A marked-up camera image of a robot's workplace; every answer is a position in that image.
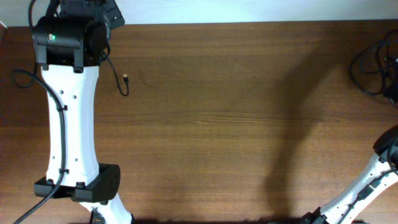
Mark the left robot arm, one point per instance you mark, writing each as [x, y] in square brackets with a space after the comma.
[71, 41]

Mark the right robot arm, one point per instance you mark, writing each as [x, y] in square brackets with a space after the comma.
[379, 174]

